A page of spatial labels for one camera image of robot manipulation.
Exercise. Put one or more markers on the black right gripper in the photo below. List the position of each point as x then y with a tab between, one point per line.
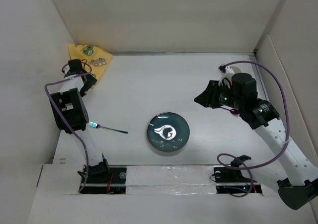
207	98

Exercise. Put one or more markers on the dark teal ceramic plate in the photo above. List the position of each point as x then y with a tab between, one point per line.
168	133

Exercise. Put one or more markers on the iridescent metal fork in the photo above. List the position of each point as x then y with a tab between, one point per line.
98	126

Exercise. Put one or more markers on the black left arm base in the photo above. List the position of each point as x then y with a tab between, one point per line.
113	184

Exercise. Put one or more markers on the purple metal spoon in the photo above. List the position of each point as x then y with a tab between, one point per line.
232	111

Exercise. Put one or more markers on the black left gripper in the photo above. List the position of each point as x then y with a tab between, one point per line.
91	81

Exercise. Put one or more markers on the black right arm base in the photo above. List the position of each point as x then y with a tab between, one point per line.
229	181

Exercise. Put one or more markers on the pink paper cup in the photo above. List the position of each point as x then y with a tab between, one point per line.
235	69

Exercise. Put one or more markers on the yellow cartoon car placemat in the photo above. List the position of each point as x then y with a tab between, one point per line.
94	56

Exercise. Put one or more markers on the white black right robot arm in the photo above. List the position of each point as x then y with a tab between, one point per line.
301	183

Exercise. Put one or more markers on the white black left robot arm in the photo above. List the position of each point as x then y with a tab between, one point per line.
71	115

